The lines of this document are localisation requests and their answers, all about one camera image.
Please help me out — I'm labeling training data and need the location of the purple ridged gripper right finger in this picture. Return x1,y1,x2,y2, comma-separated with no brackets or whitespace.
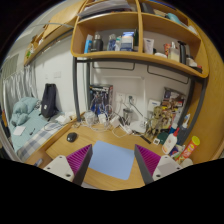
134,145,161,185

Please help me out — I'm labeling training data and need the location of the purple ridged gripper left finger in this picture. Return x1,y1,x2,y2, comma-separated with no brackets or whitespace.
66,145,93,185

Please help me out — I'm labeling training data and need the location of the black computer mouse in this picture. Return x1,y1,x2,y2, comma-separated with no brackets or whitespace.
67,132,77,143

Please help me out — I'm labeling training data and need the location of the light blue mouse pad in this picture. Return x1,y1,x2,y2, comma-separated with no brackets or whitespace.
89,141,134,180

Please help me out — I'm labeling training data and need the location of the white glue bottle red cap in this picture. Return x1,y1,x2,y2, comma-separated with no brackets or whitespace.
162,129,179,154

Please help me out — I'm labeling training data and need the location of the Groot figurine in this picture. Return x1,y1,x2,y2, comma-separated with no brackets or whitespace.
145,106,170,139

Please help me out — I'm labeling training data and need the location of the dark blue bottle white cap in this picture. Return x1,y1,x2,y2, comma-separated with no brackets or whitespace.
177,114,191,145

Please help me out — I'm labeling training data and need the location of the white power strip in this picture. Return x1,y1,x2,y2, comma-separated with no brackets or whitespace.
110,116,132,135

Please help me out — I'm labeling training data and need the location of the metal cup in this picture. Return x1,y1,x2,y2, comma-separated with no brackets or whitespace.
123,108,133,125

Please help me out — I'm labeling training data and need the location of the yellow red chips can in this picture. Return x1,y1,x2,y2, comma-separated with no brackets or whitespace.
181,136,200,159

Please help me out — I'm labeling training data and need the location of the plaid blue blanket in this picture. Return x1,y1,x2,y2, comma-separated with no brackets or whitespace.
17,129,55,162

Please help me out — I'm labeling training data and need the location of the bed with teal sheet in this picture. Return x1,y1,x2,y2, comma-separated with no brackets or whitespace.
9,99,62,151

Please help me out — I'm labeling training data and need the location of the black backpack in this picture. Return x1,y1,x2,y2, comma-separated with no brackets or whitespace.
41,83,58,118

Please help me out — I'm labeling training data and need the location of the white paper on bed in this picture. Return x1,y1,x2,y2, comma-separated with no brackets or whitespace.
13,126,26,136

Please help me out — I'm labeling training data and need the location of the robot model kit box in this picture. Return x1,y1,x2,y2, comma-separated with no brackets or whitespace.
89,84,113,115

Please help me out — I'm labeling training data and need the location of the teal pillow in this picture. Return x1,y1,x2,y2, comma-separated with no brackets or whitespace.
11,97,38,126

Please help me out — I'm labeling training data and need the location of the grey window curtain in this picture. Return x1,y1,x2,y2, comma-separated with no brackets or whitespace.
3,65,37,114

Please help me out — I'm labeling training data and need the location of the white pump bottle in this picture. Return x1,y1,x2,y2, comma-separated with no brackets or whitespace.
168,42,180,62

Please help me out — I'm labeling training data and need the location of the white tube on shelf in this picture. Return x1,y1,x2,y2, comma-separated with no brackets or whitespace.
143,38,154,54

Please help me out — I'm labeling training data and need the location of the black thermos bottle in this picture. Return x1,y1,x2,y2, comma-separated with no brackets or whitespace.
91,33,103,52

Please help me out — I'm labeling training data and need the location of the black pump bottle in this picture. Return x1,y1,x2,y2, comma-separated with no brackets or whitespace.
178,40,186,65

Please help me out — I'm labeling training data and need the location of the blue tube on shelf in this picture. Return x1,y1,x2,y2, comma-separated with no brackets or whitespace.
84,34,93,53

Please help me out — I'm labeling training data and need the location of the white blue box on shelf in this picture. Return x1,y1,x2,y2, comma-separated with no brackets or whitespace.
120,32,134,51

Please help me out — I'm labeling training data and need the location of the white tangled cable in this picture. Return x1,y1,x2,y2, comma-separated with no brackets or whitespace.
79,104,129,138

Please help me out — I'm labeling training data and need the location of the wooden wall shelf unit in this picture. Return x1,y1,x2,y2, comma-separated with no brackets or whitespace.
71,0,209,78

